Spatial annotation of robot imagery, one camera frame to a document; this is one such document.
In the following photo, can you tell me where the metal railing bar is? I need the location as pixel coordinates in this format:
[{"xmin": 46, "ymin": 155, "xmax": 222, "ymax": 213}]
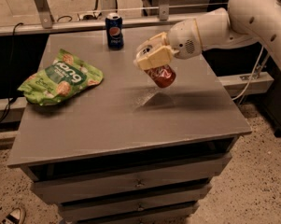
[{"xmin": 0, "ymin": 11, "xmax": 209, "ymax": 37}]

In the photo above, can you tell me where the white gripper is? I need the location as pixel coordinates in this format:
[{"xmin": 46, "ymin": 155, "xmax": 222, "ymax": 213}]
[{"xmin": 133, "ymin": 19, "xmax": 203, "ymax": 71}]

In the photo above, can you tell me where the blue pepsi can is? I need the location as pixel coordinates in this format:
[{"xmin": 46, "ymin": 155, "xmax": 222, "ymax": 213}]
[{"xmin": 105, "ymin": 13, "xmax": 124, "ymax": 49}]

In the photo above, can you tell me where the black cable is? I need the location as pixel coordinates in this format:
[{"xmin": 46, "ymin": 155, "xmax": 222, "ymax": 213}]
[{"xmin": 0, "ymin": 21, "xmax": 24, "ymax": 127}]

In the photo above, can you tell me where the grey drawer cabinet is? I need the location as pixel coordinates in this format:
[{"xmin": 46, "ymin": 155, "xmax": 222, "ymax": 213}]
[{"xmin": 7, "ymin": 23, "xmax": 253, "ymax": 224}]

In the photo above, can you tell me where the green chip bag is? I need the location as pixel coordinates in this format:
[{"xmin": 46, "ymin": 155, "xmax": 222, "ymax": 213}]
[{"xmin": 18, "ymin": 49, "xmax": 104, "ymax": 105}]

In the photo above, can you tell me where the bottom grey drawer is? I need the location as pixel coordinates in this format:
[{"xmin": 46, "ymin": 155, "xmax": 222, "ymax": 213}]
[{"xmin": 72, "ymin": 202, "xmax": 201, "ymax": 224}]

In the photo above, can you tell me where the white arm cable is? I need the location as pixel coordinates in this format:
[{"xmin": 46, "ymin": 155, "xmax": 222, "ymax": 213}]
[{"xmin": 232, "ymin": 46, "xmax": 265, "ymax": 102}]

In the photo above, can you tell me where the red coke can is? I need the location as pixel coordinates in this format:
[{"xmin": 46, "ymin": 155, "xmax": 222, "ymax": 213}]
[{"xmin": 146, "ymin": 64, "xmax": 176, "ymax": 88}]

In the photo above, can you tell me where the grey drawer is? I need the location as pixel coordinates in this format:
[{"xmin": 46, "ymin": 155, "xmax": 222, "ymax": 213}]
[
  {"xmin": 32, "ymin": 153, "xmax": 232, "ymax": 203},
  {"xmin": 72, "ymin": 202, "xmax": 201, "ymax": 224},
  {"xmin": 60, "ymin": 180, "xmax": 211, "ymax": 222}
]

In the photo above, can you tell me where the floor power outlet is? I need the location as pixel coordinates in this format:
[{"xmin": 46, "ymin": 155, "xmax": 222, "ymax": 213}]
[{"xmin": 77, "ymin": 12, "xmax": 102, "ymax": 21}]

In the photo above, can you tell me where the white sneaker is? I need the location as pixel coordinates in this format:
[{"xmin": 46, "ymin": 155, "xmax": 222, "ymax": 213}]
[{"xmin": 0, "ymin": 207, "xmax": 26, "ymax": 224}]

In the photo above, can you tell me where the middle grey drawer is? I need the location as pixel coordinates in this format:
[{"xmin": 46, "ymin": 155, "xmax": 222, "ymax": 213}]
[{"xmin": 60, "ymin": 180, "xmax": 211, "ymax": 222}]

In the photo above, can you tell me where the top grey drawer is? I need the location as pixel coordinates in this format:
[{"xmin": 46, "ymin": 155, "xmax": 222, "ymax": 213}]
[{"xmin": 32, "ymin": 153, "xmax": 232, "ymax": 203}]

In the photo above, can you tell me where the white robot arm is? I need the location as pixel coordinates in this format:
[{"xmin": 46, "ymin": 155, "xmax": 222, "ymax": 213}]
[{"xmin": 134, "ymin": 0, "xmax": 281, "ymax": 71}]

